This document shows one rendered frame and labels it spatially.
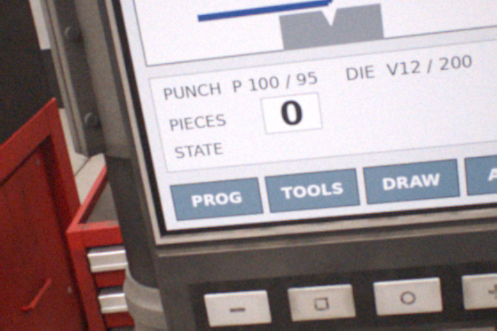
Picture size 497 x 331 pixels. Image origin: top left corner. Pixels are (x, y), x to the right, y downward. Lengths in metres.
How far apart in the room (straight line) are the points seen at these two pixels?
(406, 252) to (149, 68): 0.18
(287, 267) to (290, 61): 0.12
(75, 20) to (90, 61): 0.03
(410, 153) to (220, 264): 0.13
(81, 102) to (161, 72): 0.15
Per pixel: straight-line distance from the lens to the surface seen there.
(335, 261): 0.56
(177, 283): 0.58
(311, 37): 0.52
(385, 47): 0.52
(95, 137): 0.69
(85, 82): 0.68
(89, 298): 1.47
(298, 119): 0.53
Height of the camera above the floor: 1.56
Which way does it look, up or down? 20 degrees down
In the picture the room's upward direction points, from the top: 9 degrees counter-clockwise
